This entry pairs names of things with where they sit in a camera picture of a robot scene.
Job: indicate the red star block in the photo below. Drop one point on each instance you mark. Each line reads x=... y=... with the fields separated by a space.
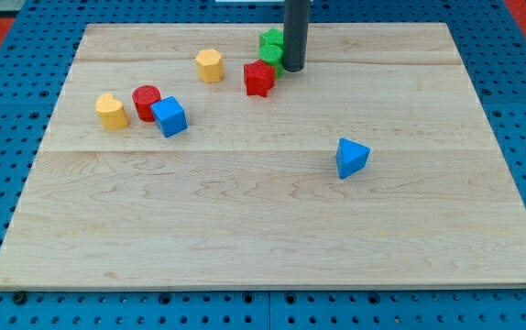
x=259 y=78

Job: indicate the blue triangle block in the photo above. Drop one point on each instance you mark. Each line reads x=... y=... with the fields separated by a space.
x=350 y=157

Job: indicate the blue cube block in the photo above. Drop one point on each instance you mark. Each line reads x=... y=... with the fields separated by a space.
x=169 y=116

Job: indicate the light wooden board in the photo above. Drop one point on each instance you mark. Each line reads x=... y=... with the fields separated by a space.
x=248 y=197

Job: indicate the green cylinder block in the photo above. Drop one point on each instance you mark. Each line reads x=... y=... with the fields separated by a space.
x=272 y=55

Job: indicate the yellow hexagon block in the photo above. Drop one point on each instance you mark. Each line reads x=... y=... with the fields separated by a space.
x=210 y=65

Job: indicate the green star block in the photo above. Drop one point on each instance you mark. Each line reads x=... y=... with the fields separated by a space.
x=272 y=37

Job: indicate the red cylinder block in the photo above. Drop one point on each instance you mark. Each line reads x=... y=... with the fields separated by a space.
x=143 y=98

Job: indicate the yellow heart block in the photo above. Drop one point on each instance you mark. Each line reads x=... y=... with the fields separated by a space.
x=111 y=112

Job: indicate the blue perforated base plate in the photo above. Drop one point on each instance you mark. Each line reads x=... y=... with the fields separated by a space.
x=35 y=58

